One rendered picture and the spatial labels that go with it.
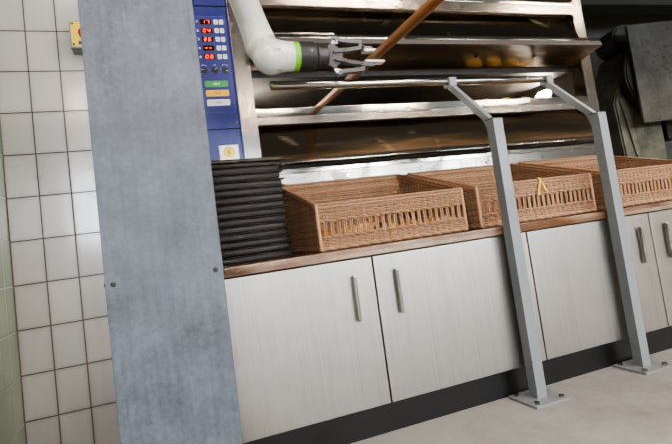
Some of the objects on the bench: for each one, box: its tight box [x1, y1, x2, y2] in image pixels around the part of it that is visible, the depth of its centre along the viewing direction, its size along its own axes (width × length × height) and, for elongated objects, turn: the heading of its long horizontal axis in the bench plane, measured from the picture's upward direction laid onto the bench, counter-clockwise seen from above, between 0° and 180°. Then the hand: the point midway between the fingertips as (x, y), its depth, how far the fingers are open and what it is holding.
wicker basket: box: [408, 163, 597, 230], centre depth 208 cm, size 49×56×28 cm
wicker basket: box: [282, 174, 468, 253], centre depth 187 cm, size 49×56×28 cm
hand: (373, 56), depth 165 cm, fingers closed on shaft, 3 cm apart
